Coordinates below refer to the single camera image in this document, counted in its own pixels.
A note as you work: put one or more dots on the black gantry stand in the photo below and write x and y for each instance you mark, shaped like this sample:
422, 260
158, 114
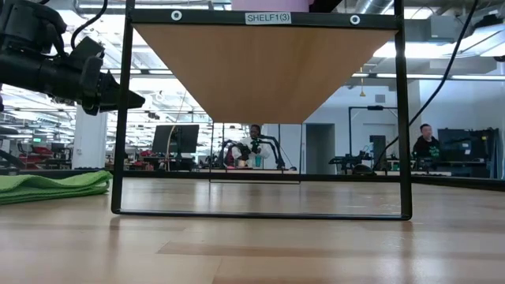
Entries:
349, 130

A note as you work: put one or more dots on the yellow hanging pendant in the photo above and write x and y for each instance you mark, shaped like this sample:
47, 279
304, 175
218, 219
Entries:
361, 94

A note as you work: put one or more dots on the black background robot arm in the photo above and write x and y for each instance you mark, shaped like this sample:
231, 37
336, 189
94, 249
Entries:
240, 150
347, 159
274, 144

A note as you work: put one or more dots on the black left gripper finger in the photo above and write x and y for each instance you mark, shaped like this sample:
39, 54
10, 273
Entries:
108, 96

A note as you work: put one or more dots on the purple mug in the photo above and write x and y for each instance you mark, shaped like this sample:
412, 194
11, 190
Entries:
268, 4

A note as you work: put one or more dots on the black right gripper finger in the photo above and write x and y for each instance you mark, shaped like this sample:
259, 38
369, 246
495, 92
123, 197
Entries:
321, 4

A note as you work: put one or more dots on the dark wide background monitor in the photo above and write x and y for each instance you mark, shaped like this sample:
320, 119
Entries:
465, 146

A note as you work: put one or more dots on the white column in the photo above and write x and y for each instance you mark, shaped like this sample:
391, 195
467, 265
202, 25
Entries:
90, 138

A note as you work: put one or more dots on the white shelf label sticker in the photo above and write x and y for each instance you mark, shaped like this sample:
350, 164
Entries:
268, 18

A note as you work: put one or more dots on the green folded cloth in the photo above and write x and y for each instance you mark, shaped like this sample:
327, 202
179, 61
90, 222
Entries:
47, 185

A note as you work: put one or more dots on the person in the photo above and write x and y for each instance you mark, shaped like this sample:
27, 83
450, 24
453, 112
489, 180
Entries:
254, 132
426, 148

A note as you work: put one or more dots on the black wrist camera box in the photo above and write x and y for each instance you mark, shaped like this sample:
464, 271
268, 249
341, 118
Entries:
87, 49

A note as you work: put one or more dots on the black background monitor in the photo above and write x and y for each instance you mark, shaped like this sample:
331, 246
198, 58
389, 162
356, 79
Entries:
175, 138

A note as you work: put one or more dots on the wooden shelf with black frame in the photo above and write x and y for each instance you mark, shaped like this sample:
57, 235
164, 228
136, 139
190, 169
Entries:
260, 71

